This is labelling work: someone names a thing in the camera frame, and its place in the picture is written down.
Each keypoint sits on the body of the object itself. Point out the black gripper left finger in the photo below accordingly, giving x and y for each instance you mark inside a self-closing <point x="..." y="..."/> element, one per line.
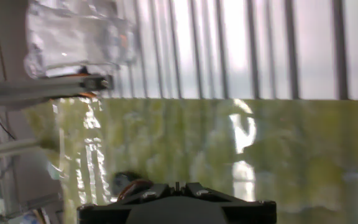
<point x="104" y="213"/>

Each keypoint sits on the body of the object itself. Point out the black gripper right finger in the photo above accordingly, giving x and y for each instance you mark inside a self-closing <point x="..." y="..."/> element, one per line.
<point x="250" y="213"/>

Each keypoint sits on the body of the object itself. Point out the clear water bottle blue cap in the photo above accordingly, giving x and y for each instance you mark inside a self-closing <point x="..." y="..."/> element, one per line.
<point x="73" y="40"/>

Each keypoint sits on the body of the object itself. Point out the aluminium frame beam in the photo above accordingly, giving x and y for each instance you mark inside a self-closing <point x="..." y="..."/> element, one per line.
<point x="5" y="149"/>

